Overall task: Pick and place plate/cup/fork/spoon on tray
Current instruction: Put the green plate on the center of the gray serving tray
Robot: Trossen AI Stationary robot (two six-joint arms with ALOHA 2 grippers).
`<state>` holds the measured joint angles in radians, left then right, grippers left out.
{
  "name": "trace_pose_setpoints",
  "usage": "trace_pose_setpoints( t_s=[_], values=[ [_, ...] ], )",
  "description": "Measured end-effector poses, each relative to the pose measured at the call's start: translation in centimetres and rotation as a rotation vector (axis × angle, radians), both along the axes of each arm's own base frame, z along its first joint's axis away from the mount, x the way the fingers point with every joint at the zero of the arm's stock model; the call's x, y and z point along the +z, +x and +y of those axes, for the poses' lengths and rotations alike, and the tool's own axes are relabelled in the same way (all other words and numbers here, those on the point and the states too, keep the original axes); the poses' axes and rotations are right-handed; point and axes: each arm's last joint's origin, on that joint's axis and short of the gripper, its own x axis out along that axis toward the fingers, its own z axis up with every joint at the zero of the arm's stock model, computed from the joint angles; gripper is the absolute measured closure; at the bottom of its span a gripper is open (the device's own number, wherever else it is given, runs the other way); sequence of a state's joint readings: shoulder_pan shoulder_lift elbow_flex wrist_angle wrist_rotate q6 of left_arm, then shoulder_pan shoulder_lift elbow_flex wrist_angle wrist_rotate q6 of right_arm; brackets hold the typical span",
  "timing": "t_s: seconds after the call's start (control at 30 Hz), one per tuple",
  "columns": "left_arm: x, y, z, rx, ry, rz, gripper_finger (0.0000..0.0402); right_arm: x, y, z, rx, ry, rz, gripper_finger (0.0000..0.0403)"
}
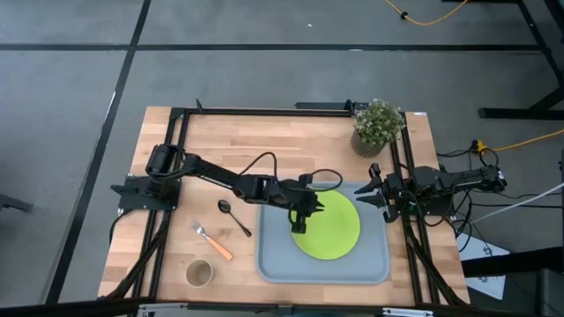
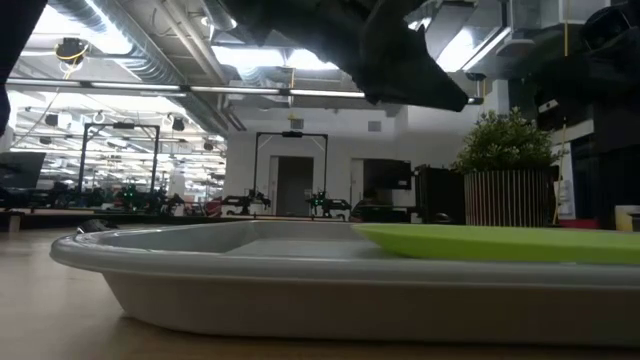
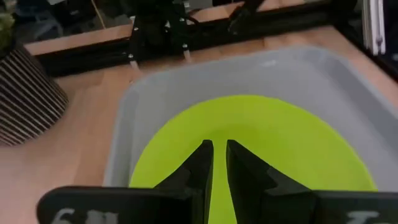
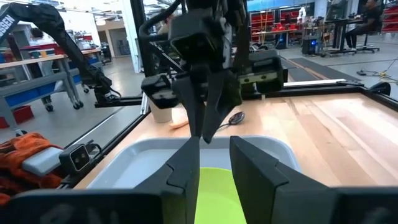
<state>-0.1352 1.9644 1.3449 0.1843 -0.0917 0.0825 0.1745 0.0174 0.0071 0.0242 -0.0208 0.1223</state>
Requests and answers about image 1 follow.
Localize black cable bundle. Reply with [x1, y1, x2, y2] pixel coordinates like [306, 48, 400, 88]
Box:
[435, 147, 564, 254]

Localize black floor foot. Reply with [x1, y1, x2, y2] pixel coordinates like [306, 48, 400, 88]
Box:
[0, 193, 34, 213]

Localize black aluminium table frame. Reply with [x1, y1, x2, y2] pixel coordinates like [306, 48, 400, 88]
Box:
[105, 104, 471, 309]

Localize potted plant in ribbed pot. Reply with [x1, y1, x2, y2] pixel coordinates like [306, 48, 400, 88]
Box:
[350, 98, 407, 159]

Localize lime green round plate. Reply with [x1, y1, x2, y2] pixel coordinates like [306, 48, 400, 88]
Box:
[288, 188, 362, 262]

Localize black power strip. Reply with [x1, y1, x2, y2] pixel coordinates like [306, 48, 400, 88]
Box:
[294, 100, 370, 112]

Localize glossy black spoon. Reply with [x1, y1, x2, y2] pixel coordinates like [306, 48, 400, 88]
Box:
[217, 199, 253, 239]

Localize black table leg stand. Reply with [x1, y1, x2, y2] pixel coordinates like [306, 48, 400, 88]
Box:
[442, 0, 564, 121]

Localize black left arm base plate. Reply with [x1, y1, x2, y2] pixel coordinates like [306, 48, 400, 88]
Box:
[109, 174, 182, 212]

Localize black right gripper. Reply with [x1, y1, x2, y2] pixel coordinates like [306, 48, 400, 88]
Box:
[353, 162, 418, 224]

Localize white paper sheet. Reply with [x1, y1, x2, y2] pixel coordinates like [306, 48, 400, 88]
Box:
[456, 232, 508, 301]

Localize orange-handled metal fork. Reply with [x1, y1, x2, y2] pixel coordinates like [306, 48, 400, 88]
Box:
[189, 219, 234, 262]

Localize black furniture bar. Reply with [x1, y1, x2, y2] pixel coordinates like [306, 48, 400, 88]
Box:
[460, 246, 564, 278]

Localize white cable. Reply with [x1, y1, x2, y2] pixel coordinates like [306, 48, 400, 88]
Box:
[471, 181, 564, 225]

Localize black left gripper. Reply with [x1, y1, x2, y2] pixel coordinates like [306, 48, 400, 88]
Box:
[275, 178, 326, 235]

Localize grey plastic tray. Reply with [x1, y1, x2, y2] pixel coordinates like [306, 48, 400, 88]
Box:
[256, 180, 391, 285]

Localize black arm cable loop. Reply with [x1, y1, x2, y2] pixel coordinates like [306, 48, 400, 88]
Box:
[308, 168, 345, 194]
[239, 151, 279, 180]

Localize yellow cable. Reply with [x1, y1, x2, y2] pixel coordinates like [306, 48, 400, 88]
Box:
[473, 129, 564, 154]
[382, 0, 469, 26]

